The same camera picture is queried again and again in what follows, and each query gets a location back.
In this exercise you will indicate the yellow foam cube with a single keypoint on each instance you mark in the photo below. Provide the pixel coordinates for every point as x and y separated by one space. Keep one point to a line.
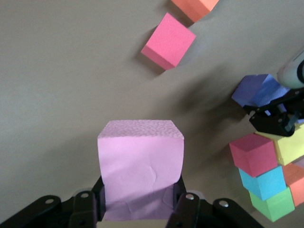
289 147

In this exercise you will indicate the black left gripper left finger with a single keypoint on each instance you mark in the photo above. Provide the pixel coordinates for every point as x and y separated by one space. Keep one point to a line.
78 209

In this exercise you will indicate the crimson foam cube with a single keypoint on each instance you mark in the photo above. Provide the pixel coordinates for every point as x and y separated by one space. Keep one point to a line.
254 154
168 40

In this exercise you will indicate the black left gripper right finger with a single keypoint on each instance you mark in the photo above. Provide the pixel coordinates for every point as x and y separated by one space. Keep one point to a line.
190 211

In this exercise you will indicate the green foam cube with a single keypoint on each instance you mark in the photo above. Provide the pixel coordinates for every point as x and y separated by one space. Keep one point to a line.
273 204

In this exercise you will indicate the blue foam cube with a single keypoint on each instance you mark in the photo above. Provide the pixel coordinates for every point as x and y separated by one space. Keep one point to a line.
263 183

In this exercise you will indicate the orange foam cube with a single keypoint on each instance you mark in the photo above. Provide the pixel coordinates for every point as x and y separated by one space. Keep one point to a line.
197 7
297 183

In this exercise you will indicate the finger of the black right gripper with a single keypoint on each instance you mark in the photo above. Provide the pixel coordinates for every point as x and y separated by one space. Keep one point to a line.
270 123

